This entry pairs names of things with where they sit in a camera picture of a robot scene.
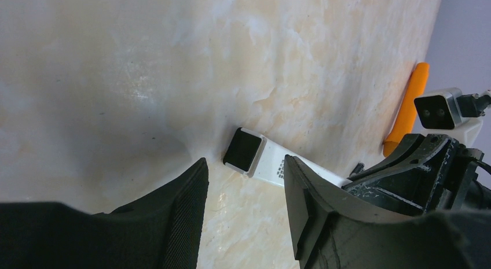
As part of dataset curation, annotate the white remote control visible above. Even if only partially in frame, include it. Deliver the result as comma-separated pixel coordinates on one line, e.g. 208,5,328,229
222,127,350,187

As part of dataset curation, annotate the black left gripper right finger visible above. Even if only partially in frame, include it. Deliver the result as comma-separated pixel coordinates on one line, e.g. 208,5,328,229
284,155,490,268

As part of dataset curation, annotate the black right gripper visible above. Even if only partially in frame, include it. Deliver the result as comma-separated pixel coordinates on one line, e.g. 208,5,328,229
343,134,490,216

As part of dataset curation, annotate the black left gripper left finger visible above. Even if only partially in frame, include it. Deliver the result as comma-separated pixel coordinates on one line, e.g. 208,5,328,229
1,158,209,268

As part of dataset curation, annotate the orange toy carrot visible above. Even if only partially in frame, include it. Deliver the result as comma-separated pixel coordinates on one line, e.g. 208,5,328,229
383,62,430,157

